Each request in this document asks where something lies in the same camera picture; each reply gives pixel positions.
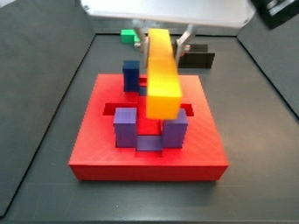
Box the purple front U-shaped piece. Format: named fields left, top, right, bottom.
left=113, top=108, right=188, bottom=151

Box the red board base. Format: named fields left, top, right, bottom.
left=69, top=74, right=229, bottom=181

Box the black camera box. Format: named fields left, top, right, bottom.
left=249, top=0, right=299, bottom=29

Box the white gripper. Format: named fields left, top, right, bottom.
left=78, top=0, right=256, bottom=67

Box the black U-shaped bracket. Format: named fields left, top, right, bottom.
left=177, top=44, right=214, bottom=69

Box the blue rear U-shaped piece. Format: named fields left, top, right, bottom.
left=122, top=60, right=146, bottom=96

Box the yellow rectangular bar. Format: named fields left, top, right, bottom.
left=145, top=29, right=182, bottom=120

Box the green notched block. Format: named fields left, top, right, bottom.
left=120, top=29, right=140, bottom=44

